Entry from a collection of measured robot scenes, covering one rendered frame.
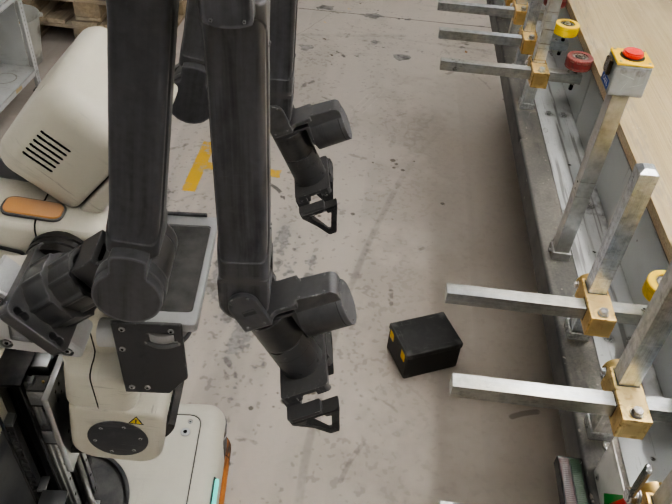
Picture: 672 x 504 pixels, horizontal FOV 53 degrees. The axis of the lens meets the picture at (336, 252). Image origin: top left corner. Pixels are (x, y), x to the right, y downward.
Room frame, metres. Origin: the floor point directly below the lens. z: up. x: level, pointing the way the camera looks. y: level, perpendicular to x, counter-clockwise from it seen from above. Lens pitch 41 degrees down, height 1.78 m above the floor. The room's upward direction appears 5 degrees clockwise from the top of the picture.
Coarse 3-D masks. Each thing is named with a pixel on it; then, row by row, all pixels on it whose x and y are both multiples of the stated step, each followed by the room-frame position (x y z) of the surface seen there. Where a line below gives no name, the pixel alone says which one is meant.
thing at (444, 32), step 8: (440, 32) 2.23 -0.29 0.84; (448, 32) 2.23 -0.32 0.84; (456, 32) 2.23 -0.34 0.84; (464, 32) 2.23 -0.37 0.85; (472, 32) 2.23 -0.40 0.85; (480, 32) 2.24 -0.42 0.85; (488, 32) 2.25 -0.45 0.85; (496, 32) 2.25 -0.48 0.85; (464, 40) 2.23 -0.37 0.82; (472, 40) 2.23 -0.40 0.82; (480, 40) 2.23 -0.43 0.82; (488, 40) 2.23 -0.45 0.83; (496, 40) 2.22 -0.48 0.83; (504, 40) 2.22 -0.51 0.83; (512, 40) 2.22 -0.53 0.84; (520, 40) 2.22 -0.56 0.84; (552, 40) 2.22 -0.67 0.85; (560, 40) 2.23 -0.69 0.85; (552, 48) 2.21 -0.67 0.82; (560, 48) 2.21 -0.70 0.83
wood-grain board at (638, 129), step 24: (576, 0) 2.46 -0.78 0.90; (600, 0) 2.48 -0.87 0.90; (624, 0) 2.50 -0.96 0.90; (648, 0) 2.52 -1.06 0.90; (600, 24) 2.26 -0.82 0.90; (624, 24) 2.28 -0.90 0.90; (648, 24) 2.29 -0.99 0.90; (600, 48) 2.06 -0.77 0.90; (624, 48) 2.08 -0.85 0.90; (648, 48) 2.09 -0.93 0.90; (600, 72) 1.89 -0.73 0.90; (648, 96) 1.77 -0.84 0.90; (624, 120) 1.62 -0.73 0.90; (648, 120) 1.63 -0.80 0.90; (624, 144) 1.52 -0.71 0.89; (648, 144) 1.50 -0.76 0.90
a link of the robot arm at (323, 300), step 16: (272, 288) 0.58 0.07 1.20; (288, 288) 0.58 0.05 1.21; (304, 288) 0.57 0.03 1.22; (320, 288) 0.56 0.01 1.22; (336, 288) 0.56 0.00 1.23; (240, 304) 0.53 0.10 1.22; (256, 304) 0.53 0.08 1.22; (272, 304) 0.56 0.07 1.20; (288, 304) 0.55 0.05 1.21; (304, 304) 0.55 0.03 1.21; (320, 304) 0.55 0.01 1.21; (336, 304) 0.55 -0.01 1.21; (352, 304) 0.58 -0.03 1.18; (240, 320) 0.53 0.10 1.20; (256, 320) 0.53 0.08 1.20; (272, 320) 0.54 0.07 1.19; (304, 320) 0.55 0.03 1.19; (320, 320) 0.55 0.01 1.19; (336, 320) 0.55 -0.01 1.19; (352, 320) 0.56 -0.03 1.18
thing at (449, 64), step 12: (444, 60) 1.99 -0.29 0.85; (456, 60) 2.00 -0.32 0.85; (468, 60) 2.00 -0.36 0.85; (468, 72) 1.98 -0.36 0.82; (480, 72) 1.98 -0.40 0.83; (492, 72) 1.98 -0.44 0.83; (504, 72) 1.97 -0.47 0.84; (516, 72) 1.97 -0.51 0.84; (528, 72) 1.97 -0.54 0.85; (552, 72) 1.97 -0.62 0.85; (564, 72) 1.97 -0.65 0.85
